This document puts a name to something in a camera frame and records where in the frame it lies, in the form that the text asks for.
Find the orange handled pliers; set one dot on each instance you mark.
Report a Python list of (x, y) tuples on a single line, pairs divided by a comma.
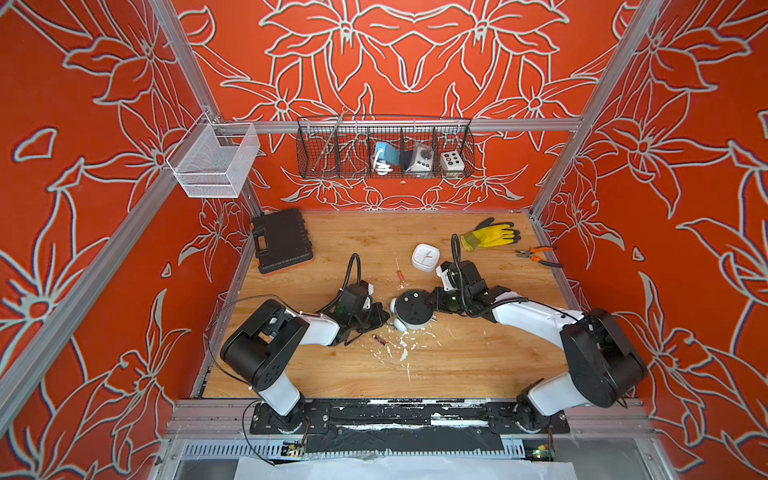
[(538, 255)]

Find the black wire wall basket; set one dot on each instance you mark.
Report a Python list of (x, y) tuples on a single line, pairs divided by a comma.
[(341, 146)]

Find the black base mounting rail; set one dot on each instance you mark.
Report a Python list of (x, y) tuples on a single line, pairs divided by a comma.
[(326, 427)]

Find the blue white item in basket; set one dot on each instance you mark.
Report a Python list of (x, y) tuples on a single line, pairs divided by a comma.
[(385, 158)]

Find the beige button box in basket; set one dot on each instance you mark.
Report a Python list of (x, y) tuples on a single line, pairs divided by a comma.
[(452, 164)]

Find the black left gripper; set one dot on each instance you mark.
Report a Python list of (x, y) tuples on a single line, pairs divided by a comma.
[(376, 312)]

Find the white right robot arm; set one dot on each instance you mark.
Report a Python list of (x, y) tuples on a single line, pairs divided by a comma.
[(602, 363)]

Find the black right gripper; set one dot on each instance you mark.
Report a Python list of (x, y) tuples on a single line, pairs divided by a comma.
[(435, 296)]

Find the clear plastic wall bin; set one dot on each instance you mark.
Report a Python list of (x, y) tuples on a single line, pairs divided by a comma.
[(206, 168)]

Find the white socket adapter in basket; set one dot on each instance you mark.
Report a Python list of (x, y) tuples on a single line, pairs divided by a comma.
[(419, 160)]

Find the white round twin-bell alarm clock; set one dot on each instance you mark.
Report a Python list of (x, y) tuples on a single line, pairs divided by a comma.
[(412, 310)]

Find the yellow black work glove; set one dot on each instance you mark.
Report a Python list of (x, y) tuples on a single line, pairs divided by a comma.
[(490, 234)]

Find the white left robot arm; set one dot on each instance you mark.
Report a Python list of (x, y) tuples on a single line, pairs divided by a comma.
[(260, 349)]

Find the white square alarm clock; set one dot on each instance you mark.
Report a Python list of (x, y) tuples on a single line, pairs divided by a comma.
[(425, 257)]

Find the black plastic tool case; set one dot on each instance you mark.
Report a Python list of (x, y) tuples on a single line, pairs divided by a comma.
[(281, 240)]

